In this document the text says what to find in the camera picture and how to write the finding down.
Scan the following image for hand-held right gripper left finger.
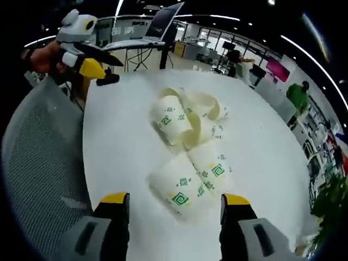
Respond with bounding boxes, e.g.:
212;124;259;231
58;191;131;261

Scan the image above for grey mesh chair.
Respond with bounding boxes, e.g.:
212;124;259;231
1;78;95;261

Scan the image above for white table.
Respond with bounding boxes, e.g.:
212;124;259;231
81;67;308;261

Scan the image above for green leafy plant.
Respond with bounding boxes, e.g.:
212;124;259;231
309;173;348;257

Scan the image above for person's left hand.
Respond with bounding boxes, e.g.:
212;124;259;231
28;42;66;74

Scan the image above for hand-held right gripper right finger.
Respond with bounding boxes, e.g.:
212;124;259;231
219;192;293;261

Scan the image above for pink wall screen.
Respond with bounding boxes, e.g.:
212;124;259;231
265;58;291;83

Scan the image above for open grey laptop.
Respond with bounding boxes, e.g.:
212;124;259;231
104;2;186;51

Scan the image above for dangling dark cables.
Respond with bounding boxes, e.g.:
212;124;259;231
125;48;153;72

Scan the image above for cluttered storage shelf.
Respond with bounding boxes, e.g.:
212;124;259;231
297;104;348;180

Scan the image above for yellow cabinet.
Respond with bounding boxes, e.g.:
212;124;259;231
173;40;188;58

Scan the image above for black-legged laptop stand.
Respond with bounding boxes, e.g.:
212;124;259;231
123;43;169;72

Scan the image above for pile of printed paper cups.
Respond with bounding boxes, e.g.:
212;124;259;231
146;86;235;226

